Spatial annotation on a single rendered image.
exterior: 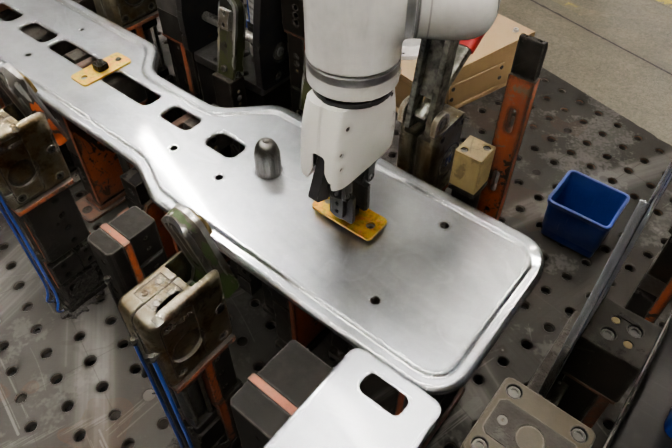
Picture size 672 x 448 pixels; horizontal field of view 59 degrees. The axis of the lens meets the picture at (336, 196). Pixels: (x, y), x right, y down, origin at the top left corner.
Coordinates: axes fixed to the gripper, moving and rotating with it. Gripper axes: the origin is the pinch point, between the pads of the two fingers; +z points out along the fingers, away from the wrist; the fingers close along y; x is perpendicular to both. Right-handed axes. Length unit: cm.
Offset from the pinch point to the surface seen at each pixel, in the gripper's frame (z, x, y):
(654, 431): 0.4, 34.8, 4.6
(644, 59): 103, -12, -230
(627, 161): 33, 17, -68
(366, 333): 3.5, 10.5, 10.5
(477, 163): -2.7, 9.1, -10.8
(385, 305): 3.4, 10.1, 6.8
